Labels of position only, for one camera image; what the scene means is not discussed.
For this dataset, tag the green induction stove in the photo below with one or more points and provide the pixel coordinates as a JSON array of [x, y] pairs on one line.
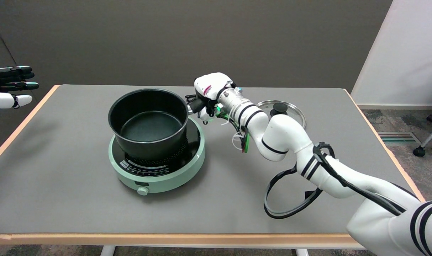
[[159, 170]]

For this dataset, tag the white partition panel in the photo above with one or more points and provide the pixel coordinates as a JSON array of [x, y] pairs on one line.
[[401, 53]]

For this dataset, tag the chair leg with caster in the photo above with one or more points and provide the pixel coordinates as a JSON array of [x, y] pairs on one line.
[[427, 140]]

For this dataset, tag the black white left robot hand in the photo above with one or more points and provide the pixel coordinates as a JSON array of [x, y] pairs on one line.
[[9, 87]]

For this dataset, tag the black soup pot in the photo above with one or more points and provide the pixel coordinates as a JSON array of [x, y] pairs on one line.
[[149, 124]]

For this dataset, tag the glass pot lid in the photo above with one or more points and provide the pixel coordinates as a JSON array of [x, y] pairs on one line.
[[290, 110]]

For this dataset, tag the floor vent grille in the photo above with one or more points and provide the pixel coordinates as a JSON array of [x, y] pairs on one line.
[[399, 138]]

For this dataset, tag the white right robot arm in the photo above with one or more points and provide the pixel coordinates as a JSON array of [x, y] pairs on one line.
[[308, 156]]

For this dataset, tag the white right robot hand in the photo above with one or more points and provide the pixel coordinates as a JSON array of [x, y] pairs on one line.
[[210, 94]]

